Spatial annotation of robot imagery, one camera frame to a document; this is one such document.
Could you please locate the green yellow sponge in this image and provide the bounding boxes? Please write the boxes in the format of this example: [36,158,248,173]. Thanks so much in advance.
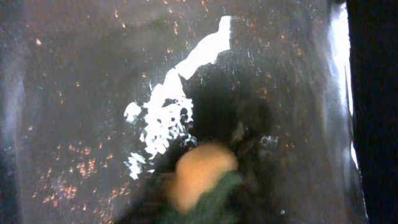
[155,143,243,224]

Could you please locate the black water tray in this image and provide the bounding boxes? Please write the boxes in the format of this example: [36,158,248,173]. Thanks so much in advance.
[0,0,398,224]

